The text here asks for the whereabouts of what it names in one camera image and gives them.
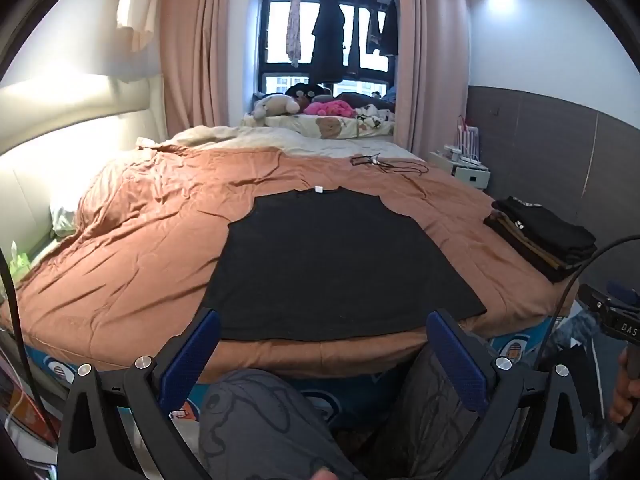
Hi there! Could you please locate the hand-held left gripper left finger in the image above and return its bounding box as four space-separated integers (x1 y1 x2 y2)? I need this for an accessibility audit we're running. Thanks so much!
56 306 222 480

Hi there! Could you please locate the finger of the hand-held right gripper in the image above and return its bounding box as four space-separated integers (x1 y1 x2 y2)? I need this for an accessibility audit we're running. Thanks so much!
577 284 612 317

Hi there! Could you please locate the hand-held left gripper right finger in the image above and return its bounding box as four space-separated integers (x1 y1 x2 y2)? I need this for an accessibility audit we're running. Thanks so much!
426 308 591 480

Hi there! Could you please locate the stack of clothes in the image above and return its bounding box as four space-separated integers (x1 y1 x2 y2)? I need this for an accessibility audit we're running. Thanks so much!
483 196 598 283

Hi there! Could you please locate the black t-shirt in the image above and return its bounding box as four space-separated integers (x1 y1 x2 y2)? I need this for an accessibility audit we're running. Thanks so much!
200 186 487 342

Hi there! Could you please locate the person's right hand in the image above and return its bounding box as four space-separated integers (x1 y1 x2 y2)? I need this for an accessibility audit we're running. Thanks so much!
607 347 640 428

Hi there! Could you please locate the brown blanket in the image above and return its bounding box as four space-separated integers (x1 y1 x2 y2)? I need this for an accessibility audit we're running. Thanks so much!
10 145 571 378

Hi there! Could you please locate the white nightstand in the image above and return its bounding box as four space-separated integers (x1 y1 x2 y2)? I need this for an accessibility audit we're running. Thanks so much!
427 150 492 191

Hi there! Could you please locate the white pillow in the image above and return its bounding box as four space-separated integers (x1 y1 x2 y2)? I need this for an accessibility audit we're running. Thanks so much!
49 204 78 238

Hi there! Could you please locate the green tissue pack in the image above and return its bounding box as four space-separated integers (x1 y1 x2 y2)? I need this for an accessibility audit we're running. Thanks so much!
7 241 32 281

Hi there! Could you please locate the striped paper bag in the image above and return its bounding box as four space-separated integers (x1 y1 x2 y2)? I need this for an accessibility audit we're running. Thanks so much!
456 115 482 163

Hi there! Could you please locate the white padded headboard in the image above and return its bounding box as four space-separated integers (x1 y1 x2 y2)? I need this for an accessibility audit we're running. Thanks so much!
0 74 166 241

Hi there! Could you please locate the beige duvet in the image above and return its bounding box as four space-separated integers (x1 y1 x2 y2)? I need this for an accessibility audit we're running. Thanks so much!
135 125 416 158

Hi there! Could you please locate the floral pillow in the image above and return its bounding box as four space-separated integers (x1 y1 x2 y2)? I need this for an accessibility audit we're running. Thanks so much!
242 112 396 140

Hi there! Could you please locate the white patterned cloth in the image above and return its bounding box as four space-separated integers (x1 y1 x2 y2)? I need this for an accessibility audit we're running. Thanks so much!
352 104 396 128

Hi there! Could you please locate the beige plush bear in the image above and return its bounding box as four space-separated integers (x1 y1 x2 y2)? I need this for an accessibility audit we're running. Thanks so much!
250 94 301 122

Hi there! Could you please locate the dark cushion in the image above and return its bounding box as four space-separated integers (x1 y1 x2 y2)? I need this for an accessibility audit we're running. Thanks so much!
335 91 391 111

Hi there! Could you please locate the pink plush toy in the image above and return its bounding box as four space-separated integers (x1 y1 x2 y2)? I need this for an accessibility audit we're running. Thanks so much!
305 100 353 117

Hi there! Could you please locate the black plush toy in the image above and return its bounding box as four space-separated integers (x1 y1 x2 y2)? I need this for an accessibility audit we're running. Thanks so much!
285 83 323 111

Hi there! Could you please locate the pink curtain beside nightstand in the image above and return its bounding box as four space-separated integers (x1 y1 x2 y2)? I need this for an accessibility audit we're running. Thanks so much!
395 0 471 156

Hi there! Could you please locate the pink curtain beside headboard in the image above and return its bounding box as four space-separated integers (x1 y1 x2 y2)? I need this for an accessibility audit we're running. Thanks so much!
160 0 258 141

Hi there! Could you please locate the black framed window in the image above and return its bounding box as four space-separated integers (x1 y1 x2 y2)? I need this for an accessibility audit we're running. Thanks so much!
260 0 401 98

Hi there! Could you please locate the dark hanging garment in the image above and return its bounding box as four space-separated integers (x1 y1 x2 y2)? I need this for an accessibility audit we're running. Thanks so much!
382 0 400 57
348 0 373 68

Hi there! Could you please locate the floral hanging garment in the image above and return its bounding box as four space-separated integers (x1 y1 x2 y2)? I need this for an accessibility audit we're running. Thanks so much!
286 0 303 68

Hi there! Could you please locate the black hanging coat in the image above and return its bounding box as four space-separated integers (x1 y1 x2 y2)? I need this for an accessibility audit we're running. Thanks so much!
312 0 347 83

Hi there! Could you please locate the white hanging shirt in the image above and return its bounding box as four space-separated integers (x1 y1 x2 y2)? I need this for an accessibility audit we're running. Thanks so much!
116 0 163 52

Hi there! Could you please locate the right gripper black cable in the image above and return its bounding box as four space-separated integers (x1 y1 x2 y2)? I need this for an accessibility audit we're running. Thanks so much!
535 234 640 376

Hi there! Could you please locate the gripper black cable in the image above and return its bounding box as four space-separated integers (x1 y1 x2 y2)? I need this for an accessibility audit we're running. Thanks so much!
535 234 640 376
0 247 56 441

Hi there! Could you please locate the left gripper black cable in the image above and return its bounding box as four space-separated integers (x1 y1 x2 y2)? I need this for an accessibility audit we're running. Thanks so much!
0 247 56 441

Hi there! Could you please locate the thin black cable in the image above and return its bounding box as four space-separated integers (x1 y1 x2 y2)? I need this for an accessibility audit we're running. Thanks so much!
350 152 430 178

